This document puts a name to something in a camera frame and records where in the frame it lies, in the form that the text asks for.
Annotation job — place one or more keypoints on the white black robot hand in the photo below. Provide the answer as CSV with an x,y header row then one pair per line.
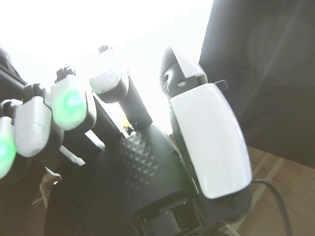
x,y
147,172

